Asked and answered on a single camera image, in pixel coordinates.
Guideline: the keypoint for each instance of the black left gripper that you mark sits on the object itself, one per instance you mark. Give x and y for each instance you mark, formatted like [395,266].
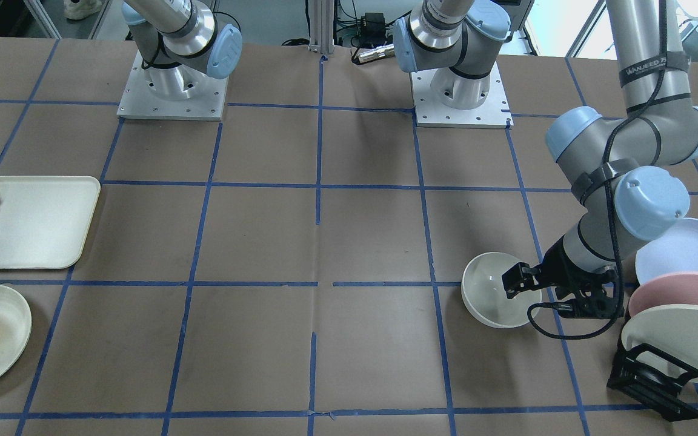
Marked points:
[558,261]

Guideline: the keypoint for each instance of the white ceramic bowl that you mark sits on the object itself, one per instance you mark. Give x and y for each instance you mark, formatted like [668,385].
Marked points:
[484,295]

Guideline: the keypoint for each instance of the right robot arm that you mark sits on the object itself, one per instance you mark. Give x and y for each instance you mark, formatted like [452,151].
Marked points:
[185,57]

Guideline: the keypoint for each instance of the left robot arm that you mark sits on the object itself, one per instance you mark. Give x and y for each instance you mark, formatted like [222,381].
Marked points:
[616,169]

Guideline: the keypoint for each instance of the white round plate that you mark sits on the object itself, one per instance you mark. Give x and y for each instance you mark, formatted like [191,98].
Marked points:
[15,327]

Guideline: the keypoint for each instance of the white rectangular tray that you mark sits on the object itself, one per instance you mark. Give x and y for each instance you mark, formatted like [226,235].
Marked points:
[44,220]

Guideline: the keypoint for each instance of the blue plate in rack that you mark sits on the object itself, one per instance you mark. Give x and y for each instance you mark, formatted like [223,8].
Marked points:
[675,251]

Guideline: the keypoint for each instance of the black dish rack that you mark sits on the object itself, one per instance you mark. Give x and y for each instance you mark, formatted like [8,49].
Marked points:
[650,386]

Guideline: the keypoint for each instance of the pink plate in rack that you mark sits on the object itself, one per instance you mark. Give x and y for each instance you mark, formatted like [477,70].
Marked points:
[673,288]

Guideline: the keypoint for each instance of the cream plate in rack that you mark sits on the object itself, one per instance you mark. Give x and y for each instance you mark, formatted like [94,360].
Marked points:
[669,328]

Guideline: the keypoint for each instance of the silver cylindrical connector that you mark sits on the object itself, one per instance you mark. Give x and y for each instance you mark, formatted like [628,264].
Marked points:
[374,54]

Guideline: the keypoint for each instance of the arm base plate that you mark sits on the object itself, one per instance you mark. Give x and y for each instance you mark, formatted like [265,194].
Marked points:
[174,94]
[464,115]

